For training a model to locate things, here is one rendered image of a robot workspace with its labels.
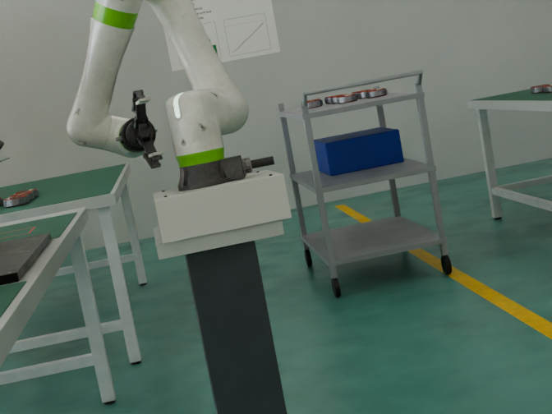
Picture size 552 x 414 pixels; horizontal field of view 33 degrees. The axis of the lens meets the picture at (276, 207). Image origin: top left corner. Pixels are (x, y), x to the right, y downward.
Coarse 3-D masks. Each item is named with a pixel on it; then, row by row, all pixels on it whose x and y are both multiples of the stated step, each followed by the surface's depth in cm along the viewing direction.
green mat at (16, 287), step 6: (24, 282) 207; (0, 288) 204; (6, 288) 203; (12, 288) 201; (18, 288) 200; (0, 294) 197; (6, 294) 196; (12, 294) 194; (0, 300) 190; (6, 300) 189; (12, 300) 188; (0, 306) 183; (6, 306) 182; (0, 312) 178
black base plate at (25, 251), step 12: (12, 240) 270; (24, 240) 265; (36, 240) 260; (48, 240) 267; (0, 252) 248; (12, 252) 244; (24, 252) 240; (36, 252) 241; (0, 264) 226; (12, 264) 222; (24, 264) 220; (0, 276) 209; (12, 276) 210
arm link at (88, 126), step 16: (96, 32) 245; (112, 32) 244; (128, 32) 247; (96, 48) 247; (112, 48) 247; (96, 64) 248; (112, 64) 249; (80, 80) 253; (96, 80) 250; (112, 80) 252; (80, 96) 253; (96, 96) 252; (112, 96) 257; (80, 112) 253; (96, 112) 253; (80, 128) 254; (96, 128) 255; (80, 144) 257; (96, 144) 257
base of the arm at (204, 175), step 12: (240, 156) 240; (180, 168) 241; (192, 168) 238; (204, 168) 237; (216, 168) 238; (228, 168) 240; (240, 168) 240; (180, 180) 241; (192, 180) 237; (204, 180) 237; (216, 180) 237; (228, 180) 240
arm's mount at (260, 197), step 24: (168, 192) 244; (192, 192) 226; (216, 192) 227; (240, 192) 228; (264, 192) 229; (168, 216) 226; (192, 216) 227; (216, 216) 228; (240, 216) 229; (264, 216) 229; (288, 216) 230; (168, 240) 227
